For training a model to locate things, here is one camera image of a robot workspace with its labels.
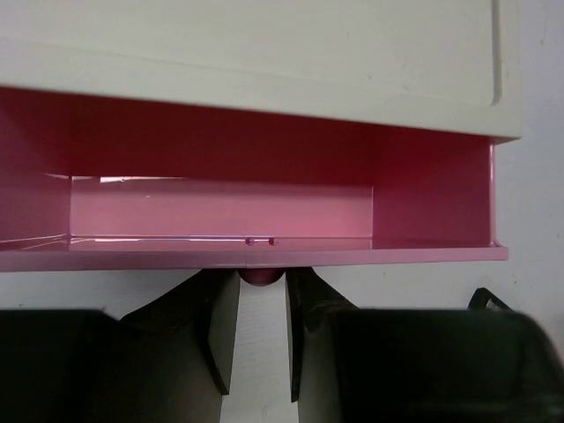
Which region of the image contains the pink drawer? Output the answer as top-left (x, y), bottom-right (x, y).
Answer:
top-left (1, 87), bottom-right (508, 280)

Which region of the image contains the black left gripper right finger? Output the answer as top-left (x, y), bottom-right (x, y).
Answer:
top-left (286, 268), bottom-right (563, 422)

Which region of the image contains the orange capped highlighter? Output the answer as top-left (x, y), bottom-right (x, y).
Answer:
top-left (468, 287), bottom-right (512, 311)

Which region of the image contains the white drawer cabinet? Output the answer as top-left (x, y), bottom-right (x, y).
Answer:
top-left (1, 1), bottom-right (522, 140)

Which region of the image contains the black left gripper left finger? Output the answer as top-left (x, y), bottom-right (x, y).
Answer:
top-left (1, 269), bottom-right (240, 422)

